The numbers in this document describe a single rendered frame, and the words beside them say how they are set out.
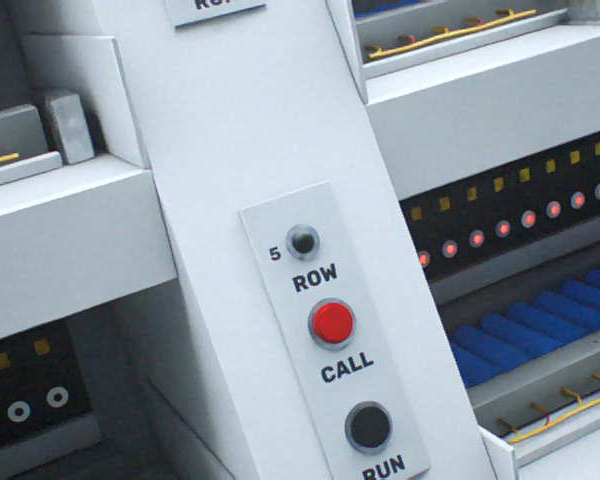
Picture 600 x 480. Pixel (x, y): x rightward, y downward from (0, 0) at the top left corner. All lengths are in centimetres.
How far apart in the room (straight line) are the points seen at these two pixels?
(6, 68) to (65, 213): 23
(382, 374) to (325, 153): 9
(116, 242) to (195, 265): 3
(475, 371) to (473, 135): 15
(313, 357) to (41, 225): 11
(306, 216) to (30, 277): 11
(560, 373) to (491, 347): 5
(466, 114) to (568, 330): 17
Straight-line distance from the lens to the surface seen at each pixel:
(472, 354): 53
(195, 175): 36
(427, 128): 41
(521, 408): 49
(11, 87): 57
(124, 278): 37
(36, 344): 50
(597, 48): 47
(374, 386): 38
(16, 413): 51
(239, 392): 36
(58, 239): 36
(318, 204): 37
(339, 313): 37
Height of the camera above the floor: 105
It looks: 1 degrees up
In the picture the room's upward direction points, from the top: 20 degrees counter-clockwise
